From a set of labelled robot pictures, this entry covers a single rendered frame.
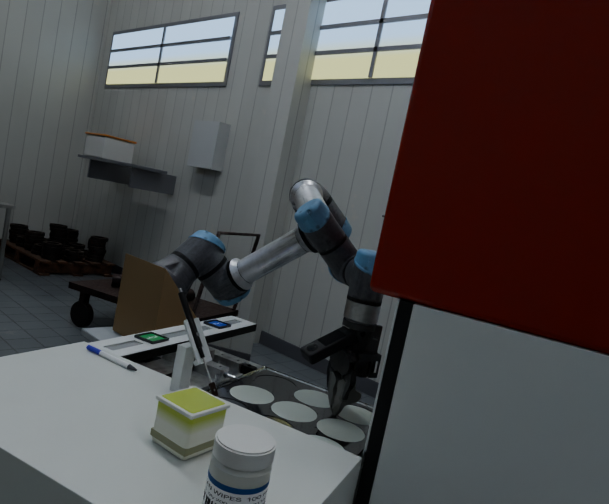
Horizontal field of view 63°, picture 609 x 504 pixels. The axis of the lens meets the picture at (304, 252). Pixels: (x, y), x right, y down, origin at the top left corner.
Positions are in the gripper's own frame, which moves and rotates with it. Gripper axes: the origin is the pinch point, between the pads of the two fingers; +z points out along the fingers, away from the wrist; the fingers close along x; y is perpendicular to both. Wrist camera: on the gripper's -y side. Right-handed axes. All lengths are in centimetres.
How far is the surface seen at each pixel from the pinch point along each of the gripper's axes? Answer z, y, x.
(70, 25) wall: -220, -40, 707
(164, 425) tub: -8.5, -42.8, -20.6
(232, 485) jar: -11, -40, -39
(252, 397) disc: 1.4, -14.7, 9.6
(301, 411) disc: 1.3, -6.3, 2.3
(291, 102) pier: -129, 127, 323
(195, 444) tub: -7.4, -39.2, -24.1
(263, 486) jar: -11, -37, -40
